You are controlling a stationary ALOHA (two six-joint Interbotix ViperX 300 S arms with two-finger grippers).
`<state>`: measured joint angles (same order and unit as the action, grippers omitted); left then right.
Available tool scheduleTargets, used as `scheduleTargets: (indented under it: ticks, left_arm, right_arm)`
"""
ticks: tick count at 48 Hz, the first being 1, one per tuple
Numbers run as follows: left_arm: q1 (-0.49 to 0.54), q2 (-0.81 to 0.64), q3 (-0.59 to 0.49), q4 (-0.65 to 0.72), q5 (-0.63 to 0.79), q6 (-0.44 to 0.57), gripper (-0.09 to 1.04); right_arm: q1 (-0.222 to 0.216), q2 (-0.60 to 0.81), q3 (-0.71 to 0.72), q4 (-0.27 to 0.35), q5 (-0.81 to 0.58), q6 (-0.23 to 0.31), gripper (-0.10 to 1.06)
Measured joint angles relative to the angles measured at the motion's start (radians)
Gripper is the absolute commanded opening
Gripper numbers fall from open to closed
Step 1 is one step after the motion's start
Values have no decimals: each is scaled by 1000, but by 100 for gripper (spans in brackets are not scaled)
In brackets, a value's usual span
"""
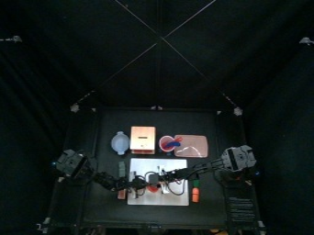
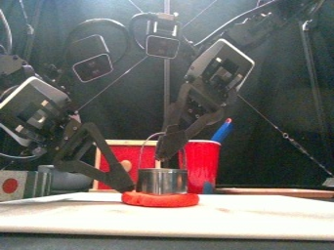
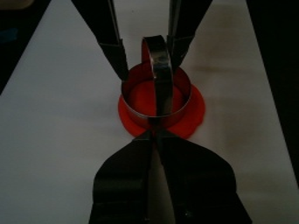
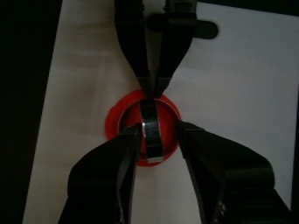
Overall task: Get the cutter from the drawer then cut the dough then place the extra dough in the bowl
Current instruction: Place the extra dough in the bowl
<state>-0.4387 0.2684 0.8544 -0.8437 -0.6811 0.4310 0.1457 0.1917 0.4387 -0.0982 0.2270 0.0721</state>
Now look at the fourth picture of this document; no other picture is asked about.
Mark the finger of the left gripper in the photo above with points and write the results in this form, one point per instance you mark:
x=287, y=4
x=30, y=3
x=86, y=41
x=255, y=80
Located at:
x=174, y=43
x=132, y=38

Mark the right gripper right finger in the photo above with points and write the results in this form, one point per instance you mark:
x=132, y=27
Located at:
x=229, y=180

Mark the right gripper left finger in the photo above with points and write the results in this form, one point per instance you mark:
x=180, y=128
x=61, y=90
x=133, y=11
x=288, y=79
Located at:
x=100, y=180

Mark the round metal dough cutter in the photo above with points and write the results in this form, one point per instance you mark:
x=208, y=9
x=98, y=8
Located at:
x=150, y=128

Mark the red cut dough disc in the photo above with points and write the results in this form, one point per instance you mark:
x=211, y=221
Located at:
x=169, y=125

